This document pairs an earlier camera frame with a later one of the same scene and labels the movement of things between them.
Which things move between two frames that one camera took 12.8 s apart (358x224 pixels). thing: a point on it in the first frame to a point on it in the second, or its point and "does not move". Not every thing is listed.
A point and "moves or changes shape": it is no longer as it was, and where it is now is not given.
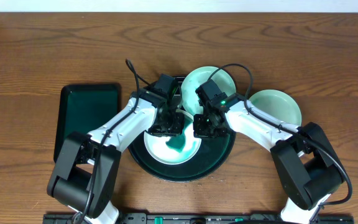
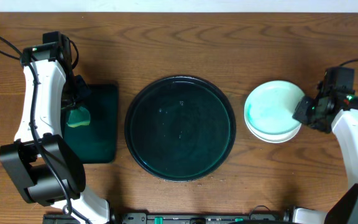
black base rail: x=202 y=218 does not move
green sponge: x=177 y=142 to x=78 y=117
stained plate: x=198 y=77 to x=269 y=109
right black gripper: x=199 y=132 to x=299 y=114
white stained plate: x=158 y=149 moves or changes shape
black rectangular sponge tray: x=84 y=107 does not move
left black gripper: x=169 y=126 to x=78 y=93
